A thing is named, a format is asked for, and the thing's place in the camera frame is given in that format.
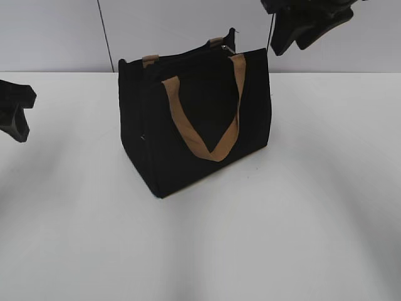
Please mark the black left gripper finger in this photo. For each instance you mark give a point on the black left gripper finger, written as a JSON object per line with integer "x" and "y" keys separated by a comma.
{"x": 13, "y": 122}
{"x": 13, "y": 94}

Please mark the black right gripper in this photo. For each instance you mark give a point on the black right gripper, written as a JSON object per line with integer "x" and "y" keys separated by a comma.
{"x": 292, "y": 20}

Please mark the black bag with tan handles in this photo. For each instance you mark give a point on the black bag with tan handles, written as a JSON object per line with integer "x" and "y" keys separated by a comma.
{"x": 186, "y": 116}

